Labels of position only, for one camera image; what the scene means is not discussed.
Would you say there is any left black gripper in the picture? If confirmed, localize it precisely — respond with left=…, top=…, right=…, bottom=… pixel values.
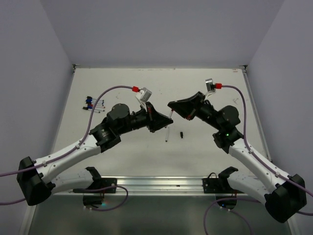
left=117, top=101, right=172, bottom=135

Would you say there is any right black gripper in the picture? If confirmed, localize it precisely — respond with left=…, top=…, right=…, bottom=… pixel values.
left=169, top=90, right=224, bottom=130

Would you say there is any black marker pen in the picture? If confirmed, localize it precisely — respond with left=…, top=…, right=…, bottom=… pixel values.
left=165, top=126, right=170, bottom=142
left=82, top=107, right=105, bottom=113

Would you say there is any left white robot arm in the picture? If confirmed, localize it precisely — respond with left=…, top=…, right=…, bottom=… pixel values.
left=17, top=102, right=173, bottom=206

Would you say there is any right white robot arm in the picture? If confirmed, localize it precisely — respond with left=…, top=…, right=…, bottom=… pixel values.
left=168, top=92, right=307, bottom=223

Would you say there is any red marker pen in row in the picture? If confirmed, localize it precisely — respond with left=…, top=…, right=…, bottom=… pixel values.
left=87, top=104, right=105, bottom=109

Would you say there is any black marker pen in row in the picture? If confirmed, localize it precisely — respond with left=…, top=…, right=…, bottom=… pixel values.
left=82, top=107, right=105, bottom=113

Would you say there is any blue marker pen top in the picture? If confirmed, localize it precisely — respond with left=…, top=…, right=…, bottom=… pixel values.
left=86, top=96, right=104, bottom=103

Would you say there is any left controller board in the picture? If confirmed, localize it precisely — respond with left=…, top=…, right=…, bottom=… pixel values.
left=83, top=195, right=107, bottom=208

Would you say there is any controller board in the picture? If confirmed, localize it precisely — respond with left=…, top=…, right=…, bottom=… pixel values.
left=83, top=195, right=107, bottom=208
left=216, top=196, right=237, bottom=210

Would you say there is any right controller board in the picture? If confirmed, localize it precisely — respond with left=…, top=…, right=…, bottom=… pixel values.
left=216, top=196, right=237, bottom=210

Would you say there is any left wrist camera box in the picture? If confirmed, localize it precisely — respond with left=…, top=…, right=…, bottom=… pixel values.
left=135, top=87, right=152, bottom=104

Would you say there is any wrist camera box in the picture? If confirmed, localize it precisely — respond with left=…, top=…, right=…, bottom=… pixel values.
left=135, top=87, right=152, bottom=104
left=205, top=78, right=216, bottom=99

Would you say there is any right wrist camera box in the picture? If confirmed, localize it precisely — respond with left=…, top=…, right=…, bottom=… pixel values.
left=205, top=78, right=216, bottom=99

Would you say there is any aluminium mounting rail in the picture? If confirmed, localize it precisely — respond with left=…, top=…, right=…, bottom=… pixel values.
left=30, top=175, right=289, bottom=196

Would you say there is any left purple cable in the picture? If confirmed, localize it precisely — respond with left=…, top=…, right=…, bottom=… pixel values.
left=0, top=85, right=140, bottom=212

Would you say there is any purple cable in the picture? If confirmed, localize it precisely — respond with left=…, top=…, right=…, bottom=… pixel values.
left=204, top=83, right=313, bottom=235
left=0, top=85, right=140, bottom=212

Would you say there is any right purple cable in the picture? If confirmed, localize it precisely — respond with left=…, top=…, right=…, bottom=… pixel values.
left=204, top=83, right=313, bottom=235

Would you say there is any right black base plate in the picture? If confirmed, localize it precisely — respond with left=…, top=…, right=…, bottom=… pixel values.
left=202, top=178, right=243, bottom=194

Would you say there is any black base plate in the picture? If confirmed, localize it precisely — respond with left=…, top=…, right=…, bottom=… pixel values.
left=202, top=178, right=243, bottom=194
left=73, top=178, right=117, bottom=194

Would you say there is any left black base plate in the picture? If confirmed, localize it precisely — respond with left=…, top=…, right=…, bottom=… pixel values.
left=73, top=178, right=117, bottom=194

